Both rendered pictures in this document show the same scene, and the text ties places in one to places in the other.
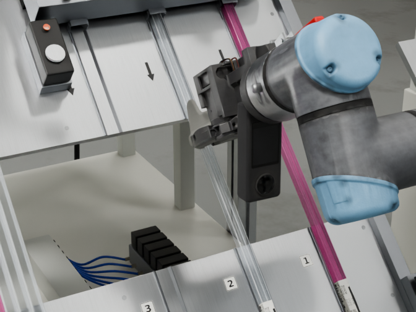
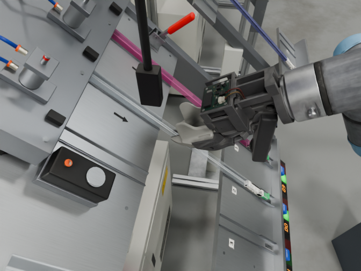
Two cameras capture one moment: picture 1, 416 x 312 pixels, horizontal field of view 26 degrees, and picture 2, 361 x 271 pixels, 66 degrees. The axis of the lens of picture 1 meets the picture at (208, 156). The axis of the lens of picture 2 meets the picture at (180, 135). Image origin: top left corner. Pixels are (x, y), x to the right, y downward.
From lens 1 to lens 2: 89 cm
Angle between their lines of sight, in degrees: 48
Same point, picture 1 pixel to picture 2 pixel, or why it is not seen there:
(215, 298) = (237, 203)
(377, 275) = not seen: hidden behind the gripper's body
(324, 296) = (248, 155)
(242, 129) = (267, 132)
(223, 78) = (237, 107)
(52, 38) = (79, 165)
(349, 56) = not seen: outside the picture
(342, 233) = not seen: hidden behind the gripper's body
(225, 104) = (245, 123)
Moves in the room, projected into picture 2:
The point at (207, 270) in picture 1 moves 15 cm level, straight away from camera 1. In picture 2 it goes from (226, 196) to (170, 157)
